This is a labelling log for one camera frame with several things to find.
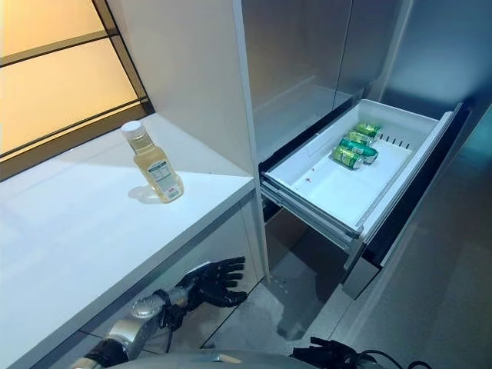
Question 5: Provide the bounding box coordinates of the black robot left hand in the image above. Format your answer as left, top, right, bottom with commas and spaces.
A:
177, 256, 249, 308

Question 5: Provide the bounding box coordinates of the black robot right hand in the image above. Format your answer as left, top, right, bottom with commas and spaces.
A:
291, 336, 362, 369

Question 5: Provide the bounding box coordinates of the white fridge drawer steel front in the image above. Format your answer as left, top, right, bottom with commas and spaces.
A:
259, 98, 474, 301

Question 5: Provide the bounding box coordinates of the stainless steel fridge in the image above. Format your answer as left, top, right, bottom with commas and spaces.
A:
241, 0, 492, 369

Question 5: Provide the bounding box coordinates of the white counter cabinet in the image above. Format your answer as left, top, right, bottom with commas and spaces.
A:
0, 111, 266, 369

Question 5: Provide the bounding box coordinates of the yellow drink bottle white cap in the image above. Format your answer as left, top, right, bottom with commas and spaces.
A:
120, 121, 185, 204

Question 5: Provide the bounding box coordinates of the dark green drink can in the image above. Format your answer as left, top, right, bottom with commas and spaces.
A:
337, 137, 380, 165

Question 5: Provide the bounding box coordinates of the white tall cabinet panel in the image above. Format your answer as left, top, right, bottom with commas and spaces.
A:
107, 0, 270, 284

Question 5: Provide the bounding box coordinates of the black framed frosted window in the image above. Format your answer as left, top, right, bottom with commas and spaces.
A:
0, 0, 150, 182

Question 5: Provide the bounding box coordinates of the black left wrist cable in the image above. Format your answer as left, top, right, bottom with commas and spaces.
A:
156, 290, 185, 349

